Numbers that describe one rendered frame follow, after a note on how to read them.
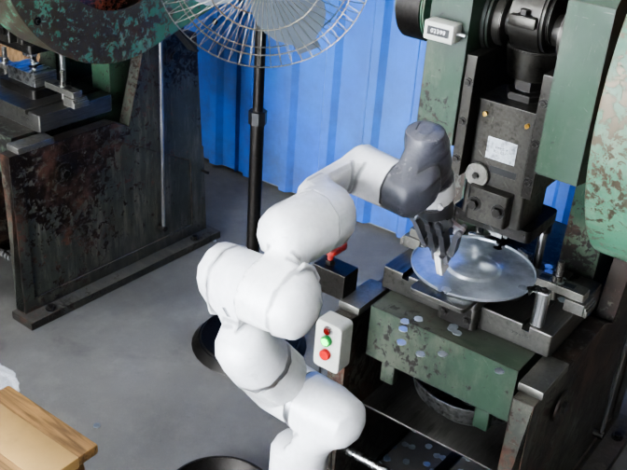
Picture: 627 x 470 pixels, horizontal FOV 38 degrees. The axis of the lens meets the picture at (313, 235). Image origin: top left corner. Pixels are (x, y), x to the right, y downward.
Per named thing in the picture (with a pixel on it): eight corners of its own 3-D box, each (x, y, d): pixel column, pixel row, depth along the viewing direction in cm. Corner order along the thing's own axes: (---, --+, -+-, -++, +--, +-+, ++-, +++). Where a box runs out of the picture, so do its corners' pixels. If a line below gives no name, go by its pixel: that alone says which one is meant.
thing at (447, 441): (508, 480, 220) (508, 478, 220) (360, 404, 242) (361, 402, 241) (577, 395, 250) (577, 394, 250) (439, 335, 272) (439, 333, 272)
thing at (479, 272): (387, 269, 210) (387, 267, 210) (449, 226, 231) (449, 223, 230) (500, 318, 196) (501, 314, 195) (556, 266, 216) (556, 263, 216)
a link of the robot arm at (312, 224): (215, 205, 137) (299, 244, 128) (292, 180, 150) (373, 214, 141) (205, 316, 145) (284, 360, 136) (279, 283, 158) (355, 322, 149)
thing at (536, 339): (548, 358, 207) (552, 337, 204) (381, 285, 229) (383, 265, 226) (597, 304, 228) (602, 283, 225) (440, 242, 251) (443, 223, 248)
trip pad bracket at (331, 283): (339, 339, 229) (345, 273, 220) (308, 324, 234) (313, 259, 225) (353, 329, 234) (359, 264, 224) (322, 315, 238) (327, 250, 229)
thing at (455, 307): (455, 359, 203) (464, 309, 197) (402, 334, 210) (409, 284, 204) (506, 311, 221) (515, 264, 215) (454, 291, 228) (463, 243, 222)
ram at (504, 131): (509, 238, 204) (534, 114, 190) (451, 216, 211) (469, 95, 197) (542, 212, 216) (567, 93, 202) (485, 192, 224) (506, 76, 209)
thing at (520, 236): (525, 255, 209) (530, 233, 206) (449, 226, 219) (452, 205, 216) (554, 229, 221) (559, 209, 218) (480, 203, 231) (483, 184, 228)
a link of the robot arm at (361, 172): (345, 204, 144) (448, 166, 167) (259, 163, 154) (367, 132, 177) (334, 265, 149) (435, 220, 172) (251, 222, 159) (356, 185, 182)
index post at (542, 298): (540, 329, 206) (548, 293, 202) (528, 324, 208) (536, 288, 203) (545, 324, 208) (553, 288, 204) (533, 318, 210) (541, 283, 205)
